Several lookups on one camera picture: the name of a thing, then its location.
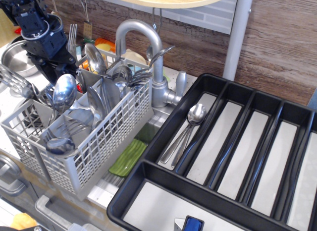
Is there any black blue robot gripper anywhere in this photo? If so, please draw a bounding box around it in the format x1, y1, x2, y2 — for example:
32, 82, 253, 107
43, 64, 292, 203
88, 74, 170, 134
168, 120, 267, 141
0, 0, 81, 85

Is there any small steel spoon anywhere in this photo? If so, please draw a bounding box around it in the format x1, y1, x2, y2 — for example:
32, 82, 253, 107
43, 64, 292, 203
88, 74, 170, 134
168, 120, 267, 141
76, 68, 87, 94

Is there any large spoon bowl left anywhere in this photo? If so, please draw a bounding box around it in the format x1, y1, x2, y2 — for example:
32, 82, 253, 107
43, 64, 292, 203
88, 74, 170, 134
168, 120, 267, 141
53, 74, 76, 113

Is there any tall spoon at back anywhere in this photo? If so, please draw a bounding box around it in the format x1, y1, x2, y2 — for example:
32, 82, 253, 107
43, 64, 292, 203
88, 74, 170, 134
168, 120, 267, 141
85, 43, 106, 76

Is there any spoon in middle compartment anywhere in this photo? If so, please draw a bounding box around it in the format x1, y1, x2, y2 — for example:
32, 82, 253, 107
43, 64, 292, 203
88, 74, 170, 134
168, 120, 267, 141
87, 87, 104, 124

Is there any fork at back basket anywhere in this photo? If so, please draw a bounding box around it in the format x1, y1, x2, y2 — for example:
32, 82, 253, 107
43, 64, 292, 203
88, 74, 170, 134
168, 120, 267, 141
115, 39, 122, 61

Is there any grey plastic cutlery basket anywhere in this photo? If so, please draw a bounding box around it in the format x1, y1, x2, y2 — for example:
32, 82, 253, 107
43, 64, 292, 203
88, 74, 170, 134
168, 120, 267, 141
0, 49, 155, 201

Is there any large spoon front corner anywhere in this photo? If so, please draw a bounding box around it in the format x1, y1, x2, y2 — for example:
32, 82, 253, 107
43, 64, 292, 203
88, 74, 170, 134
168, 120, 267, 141
46, 137, 75, 157

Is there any top spoon in tray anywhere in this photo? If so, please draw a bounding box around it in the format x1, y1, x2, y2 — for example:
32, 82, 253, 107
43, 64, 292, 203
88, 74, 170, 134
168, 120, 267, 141
160, 103, 207, 168

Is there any spoon in tray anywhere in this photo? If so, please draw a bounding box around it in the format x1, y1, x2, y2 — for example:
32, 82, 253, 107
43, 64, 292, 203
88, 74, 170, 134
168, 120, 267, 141
160, 103, 207, 168
171, 124, 196, 168

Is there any lower spoon in tray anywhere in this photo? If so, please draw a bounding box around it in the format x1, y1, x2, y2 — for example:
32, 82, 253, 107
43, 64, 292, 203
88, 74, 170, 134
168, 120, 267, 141
171, 124, 196, 168

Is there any black cutlery tray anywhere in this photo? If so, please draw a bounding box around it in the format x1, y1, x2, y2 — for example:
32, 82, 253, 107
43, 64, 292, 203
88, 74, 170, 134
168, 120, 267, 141
107, 74, 317, 231

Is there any tall thin fork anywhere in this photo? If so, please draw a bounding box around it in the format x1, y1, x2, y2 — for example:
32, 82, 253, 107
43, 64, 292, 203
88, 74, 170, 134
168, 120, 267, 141
68, 24, 77, 57

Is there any orange toy vegetable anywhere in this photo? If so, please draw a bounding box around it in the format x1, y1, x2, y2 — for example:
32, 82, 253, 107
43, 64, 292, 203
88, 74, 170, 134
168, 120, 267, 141
95, 38, 116, 53

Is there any steel round pan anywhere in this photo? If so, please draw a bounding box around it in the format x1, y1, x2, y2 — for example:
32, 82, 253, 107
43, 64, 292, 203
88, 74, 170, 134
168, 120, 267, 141
1, 40, 39, 77

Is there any silver toy faucet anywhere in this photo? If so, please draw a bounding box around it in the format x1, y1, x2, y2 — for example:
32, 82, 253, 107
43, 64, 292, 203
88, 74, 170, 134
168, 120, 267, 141
115, 19, 187, 108

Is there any green ribbed plate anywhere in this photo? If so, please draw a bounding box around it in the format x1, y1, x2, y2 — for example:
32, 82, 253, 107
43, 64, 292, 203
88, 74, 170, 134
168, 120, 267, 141
108, 139, 147, 177

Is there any blue object at bottom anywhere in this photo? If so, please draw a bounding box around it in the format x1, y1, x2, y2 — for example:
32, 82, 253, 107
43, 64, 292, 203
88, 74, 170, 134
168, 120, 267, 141
182, 216, 204, 231

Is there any grey metal post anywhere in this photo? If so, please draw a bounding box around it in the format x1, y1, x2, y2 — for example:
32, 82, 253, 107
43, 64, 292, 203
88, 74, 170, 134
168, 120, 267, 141
222, 0, 253, 81

